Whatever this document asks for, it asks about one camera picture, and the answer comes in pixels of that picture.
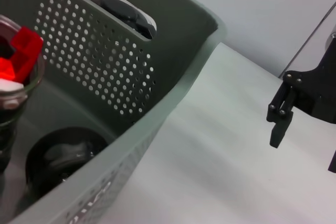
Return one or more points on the bright red toy brick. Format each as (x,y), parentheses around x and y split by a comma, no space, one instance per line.
(5,68)

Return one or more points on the dark red toy brick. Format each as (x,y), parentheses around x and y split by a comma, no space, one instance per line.
(27,51)

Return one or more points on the white toy brick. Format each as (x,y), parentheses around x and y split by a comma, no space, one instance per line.
(10,85)

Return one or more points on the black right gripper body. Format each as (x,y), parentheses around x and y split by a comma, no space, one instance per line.
(320,90)

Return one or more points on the grey perforated storage basket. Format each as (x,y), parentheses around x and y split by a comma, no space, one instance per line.
(170,51)

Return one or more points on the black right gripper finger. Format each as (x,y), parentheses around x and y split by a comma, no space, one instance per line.
(333,162)
(281,121)

